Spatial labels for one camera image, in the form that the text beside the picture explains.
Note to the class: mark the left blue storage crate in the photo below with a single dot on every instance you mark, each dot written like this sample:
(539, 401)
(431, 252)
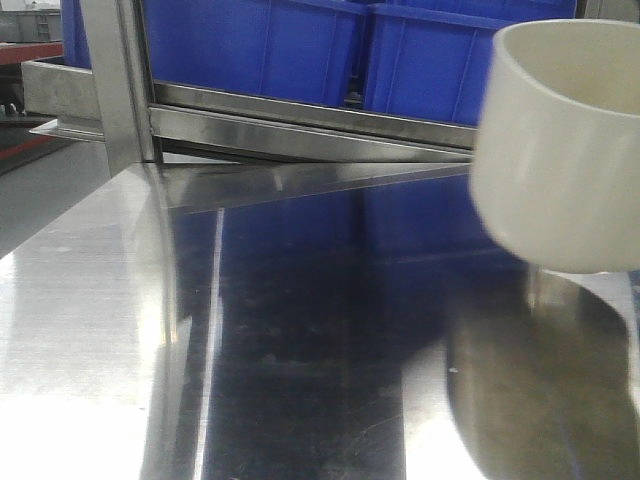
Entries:
(293, 50)

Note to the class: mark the blue storage crate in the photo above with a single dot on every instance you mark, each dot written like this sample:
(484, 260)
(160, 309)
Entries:
(293, 50)
(430, 59)

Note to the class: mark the right blue storage crate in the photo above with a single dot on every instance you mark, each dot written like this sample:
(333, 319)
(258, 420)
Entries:
(430, 59)

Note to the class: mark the far left blue crate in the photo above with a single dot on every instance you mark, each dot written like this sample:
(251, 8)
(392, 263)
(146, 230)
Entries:
(75, 46)

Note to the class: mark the stainless steel shelf frame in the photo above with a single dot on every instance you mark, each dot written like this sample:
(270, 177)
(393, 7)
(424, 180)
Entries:
(139, 118)

